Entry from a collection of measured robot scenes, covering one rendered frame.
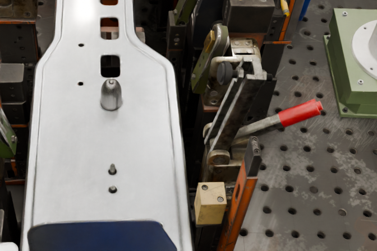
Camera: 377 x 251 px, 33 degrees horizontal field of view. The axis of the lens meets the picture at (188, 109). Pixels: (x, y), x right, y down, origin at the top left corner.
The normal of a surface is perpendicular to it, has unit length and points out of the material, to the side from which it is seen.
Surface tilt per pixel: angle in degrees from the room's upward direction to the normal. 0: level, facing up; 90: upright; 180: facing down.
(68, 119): 0
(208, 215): 90
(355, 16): 3
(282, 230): 0
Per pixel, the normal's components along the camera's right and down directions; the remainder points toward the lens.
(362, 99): 0.02, 0.78
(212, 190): 0.10, -0.63
